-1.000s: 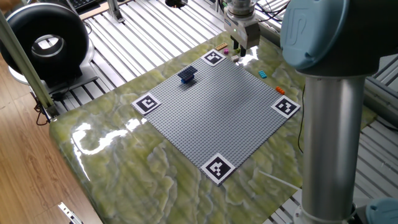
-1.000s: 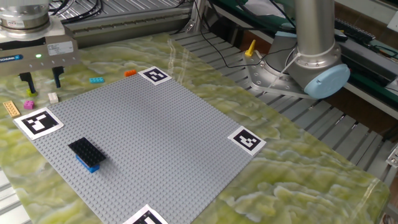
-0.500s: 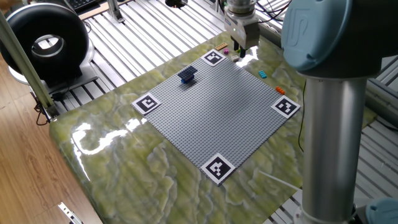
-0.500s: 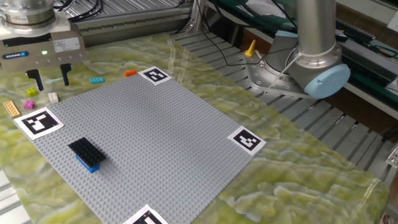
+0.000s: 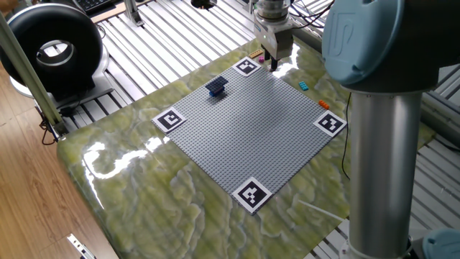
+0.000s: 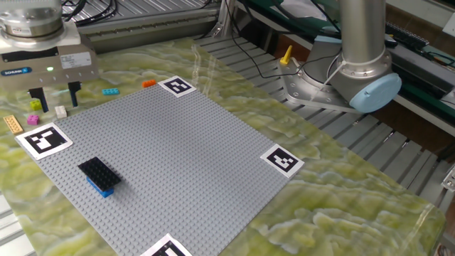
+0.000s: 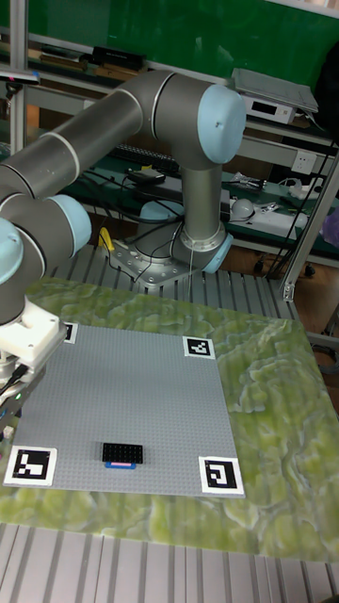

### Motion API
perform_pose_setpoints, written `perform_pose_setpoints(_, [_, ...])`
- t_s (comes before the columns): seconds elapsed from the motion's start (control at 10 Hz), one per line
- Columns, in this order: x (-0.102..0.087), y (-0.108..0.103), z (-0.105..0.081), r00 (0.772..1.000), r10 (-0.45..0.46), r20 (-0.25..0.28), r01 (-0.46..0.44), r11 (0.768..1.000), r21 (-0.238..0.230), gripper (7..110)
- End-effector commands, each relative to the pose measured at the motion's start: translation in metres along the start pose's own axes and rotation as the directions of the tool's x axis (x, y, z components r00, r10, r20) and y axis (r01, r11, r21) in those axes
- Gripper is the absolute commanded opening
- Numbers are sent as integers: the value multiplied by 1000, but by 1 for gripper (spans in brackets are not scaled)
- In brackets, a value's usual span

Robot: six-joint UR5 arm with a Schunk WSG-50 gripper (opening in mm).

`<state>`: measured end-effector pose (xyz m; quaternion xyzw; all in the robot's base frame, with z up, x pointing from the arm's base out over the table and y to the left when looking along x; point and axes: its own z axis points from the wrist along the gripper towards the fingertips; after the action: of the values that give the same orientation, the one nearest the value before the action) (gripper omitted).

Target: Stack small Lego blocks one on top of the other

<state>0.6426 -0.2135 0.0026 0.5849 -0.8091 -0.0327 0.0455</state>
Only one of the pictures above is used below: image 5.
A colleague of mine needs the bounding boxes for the black Lego plate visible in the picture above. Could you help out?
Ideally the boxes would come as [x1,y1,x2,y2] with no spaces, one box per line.
[204,76,229,93]

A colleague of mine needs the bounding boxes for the black keyboard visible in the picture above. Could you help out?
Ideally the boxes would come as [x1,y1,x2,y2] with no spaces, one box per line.
[73,0,116,14]

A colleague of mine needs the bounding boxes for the tangled black cable bundle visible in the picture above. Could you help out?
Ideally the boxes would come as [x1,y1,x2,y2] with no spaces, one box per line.
[287,0,337,29]

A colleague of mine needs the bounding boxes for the grey Lego baseplate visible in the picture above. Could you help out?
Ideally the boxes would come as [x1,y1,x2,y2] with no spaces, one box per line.
[150,56,348,216]

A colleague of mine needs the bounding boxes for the silver Schunk gripper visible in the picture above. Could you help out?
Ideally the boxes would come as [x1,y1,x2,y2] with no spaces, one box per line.
[253,17,295,72]

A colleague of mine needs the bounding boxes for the black ring shaped device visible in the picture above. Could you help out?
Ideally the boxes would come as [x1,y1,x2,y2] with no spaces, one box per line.
[0,3,111,100]

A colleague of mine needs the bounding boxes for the thin black cable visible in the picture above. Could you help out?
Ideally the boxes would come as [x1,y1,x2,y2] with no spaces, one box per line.
[341,91,351,181]

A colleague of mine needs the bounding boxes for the green marble pattern mat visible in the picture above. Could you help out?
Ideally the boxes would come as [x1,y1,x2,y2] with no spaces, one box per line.
[56,34,436,259]

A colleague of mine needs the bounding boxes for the small black round object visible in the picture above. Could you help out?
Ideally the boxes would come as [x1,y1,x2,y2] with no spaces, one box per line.
[190,0,219,10]

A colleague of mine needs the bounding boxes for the red and black wires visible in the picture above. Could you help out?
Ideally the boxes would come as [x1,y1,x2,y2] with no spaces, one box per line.
[38,118,58,147]

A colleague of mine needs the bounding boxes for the upright aluminium bracket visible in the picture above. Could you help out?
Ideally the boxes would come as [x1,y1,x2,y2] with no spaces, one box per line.
[123,0,144,27]

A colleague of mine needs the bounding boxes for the slanted aluminium profile post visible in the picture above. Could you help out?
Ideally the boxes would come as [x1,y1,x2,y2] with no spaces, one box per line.
[0,12,69,137]

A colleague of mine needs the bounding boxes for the black white fiducial marker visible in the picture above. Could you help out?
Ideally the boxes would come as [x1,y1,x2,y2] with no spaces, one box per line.
[231,176,273,216]
[231,56,262,77]
[312,109,348,138]
[150,106,188,135]

